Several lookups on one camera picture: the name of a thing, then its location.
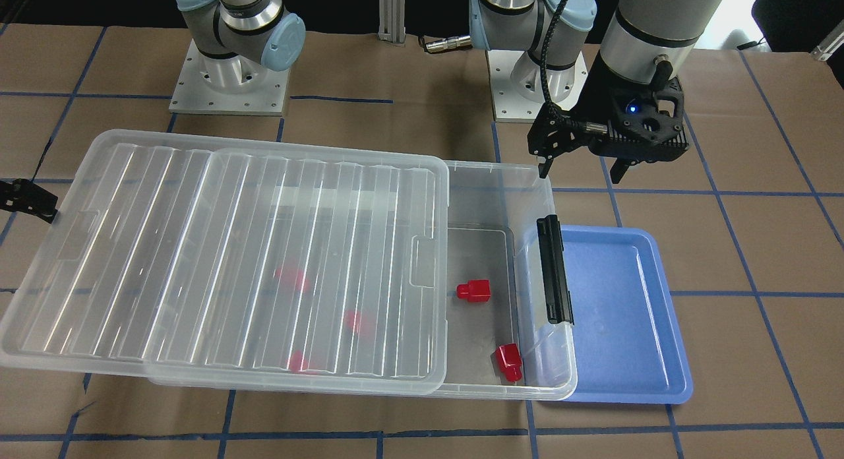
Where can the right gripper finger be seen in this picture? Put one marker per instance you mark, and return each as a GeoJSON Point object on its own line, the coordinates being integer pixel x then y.
{"type": "Point", "coordinates": [24, 196]}

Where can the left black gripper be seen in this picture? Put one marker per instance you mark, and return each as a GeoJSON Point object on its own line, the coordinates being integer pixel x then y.
{"type": "Point", "coordinates": [599, 95]}

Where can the clear plastic box lid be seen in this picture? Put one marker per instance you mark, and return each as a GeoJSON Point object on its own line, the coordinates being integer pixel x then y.
{"type": "Point", "coordinates": [89, 296]}

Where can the red block from tray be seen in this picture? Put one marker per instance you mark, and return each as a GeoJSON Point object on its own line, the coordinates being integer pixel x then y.
{"type": "Point", "coordinates": [474, 291]}

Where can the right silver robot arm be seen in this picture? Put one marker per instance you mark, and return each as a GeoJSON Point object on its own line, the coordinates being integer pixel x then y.
{"type": "Point", "coordinates": [63, 85]}

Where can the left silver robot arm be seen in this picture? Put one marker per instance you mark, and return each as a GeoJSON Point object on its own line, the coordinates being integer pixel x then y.
{"type": "Point", "coordinates": [553, 32]}

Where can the black box latch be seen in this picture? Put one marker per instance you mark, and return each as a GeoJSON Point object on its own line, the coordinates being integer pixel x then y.
{"type": "Point", "coordinates": [558, 302]}

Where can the clear plastic storage box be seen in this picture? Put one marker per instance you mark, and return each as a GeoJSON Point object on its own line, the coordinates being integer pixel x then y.
{"type": "Point", "coordinates": [501, 301]}

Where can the blue plastic tray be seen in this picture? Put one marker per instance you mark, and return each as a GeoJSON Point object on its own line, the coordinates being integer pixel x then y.
{"type": "Point", "coordinates": [629, 347]}

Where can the red block near latch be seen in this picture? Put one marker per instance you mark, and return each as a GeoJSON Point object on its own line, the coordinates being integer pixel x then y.
{"type": "Point", "coordinates": [509, 362]}

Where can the red block upper middle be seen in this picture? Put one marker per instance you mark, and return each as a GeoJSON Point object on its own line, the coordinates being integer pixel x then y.
{"type": "Point", "coordinates": [292, 278]}

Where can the red block centre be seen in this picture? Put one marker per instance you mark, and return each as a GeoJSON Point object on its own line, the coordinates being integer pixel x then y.
{"type": "Point", "coordinates": [359, 324]}

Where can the red block front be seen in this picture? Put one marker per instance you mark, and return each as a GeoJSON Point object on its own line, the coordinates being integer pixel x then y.
{"type": "Point", "coordinates": [299, 364]}

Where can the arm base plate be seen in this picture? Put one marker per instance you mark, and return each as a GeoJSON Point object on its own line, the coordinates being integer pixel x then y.
{"type": "Point", "coordinates": [518, 89]}
{"type": "Point", "coordinates": [234, 86]}

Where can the silver cable connector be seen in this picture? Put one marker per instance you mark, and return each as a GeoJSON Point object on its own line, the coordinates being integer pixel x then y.
{"type": "Point", "coordinates": [444, 45]}

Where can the aluminium frame post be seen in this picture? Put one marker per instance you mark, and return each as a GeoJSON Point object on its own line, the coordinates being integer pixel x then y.
{"type": "Point", "coordinates": [391, 27]}

